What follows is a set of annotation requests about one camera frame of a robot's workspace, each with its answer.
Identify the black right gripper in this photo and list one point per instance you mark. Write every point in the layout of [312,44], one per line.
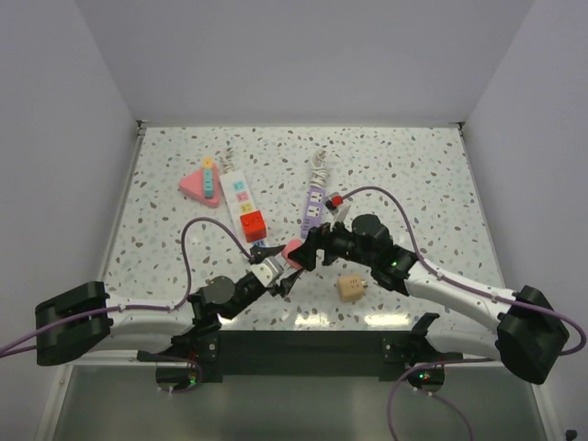
[306,254]

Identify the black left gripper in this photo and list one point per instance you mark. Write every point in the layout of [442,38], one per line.
[284,284]

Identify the purple power strip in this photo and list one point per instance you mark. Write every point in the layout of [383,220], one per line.
[312,213]

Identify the red cube plug adapter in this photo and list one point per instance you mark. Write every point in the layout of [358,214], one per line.
[254,226]

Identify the white multicolour power strip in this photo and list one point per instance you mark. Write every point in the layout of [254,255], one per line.
[239,199]

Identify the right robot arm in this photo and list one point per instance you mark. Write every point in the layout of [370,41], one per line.
[518,328]

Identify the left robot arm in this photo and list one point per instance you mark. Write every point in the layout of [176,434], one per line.
[87,319]

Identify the tan cube plug adapter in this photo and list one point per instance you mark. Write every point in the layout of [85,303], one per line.
[351,288]

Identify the pink triangular power strip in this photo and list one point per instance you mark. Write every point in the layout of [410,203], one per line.
[203,186]

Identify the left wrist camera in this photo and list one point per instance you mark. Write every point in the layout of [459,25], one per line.
[268,271]

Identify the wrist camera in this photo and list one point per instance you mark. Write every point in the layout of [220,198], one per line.
[337,207]
[268,271]

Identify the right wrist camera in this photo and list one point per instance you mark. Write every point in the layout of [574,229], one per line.
[337,207]

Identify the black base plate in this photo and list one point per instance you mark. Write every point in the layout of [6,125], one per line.
[383,355]

